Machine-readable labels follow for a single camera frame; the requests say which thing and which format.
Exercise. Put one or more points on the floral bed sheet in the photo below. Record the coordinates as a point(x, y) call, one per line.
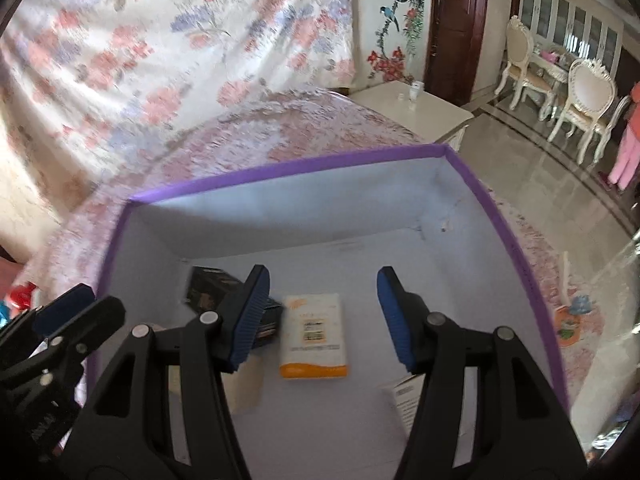
point(175, 35)

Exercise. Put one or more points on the colourful floor toy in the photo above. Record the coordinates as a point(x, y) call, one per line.
point(570, 327)

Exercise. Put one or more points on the purple fabric storage box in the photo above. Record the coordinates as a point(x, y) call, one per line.
point(310, 220)

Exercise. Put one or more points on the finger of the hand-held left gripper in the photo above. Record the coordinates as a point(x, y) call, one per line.
point(65, 309)
point(97, 319)

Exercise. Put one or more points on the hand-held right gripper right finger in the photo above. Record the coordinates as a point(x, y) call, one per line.
point(395, 320)

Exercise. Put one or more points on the bird and flower painting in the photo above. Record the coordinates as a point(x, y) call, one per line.
point(395, 15)

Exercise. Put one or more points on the black cardboard box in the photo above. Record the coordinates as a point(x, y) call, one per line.
point(210, 285)

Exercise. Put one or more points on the cream dining table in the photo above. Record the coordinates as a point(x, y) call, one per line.
point(552, 72)

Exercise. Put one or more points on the cream carved dining chair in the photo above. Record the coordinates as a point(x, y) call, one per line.
point(587, 95)
point(517, 55)

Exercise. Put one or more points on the cream glass door cabinet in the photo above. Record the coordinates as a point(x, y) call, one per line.
point(570, 15)

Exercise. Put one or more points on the cream cardboard box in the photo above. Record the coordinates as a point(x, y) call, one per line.
point(245, 385)

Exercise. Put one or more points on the white side table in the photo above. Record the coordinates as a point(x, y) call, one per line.
point(415, 115)

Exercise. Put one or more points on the white medicine box red figure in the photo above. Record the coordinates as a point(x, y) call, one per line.
point(407, 400)

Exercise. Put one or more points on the dark wooden door frame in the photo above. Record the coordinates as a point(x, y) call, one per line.
point(457, 30)

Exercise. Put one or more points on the small white bottle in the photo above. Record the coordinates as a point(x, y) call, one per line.
point(415, 92)

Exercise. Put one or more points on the white orange tissue packet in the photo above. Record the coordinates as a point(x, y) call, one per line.
point(315, 335)

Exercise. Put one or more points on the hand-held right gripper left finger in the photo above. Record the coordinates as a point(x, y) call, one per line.
point(248, 320)

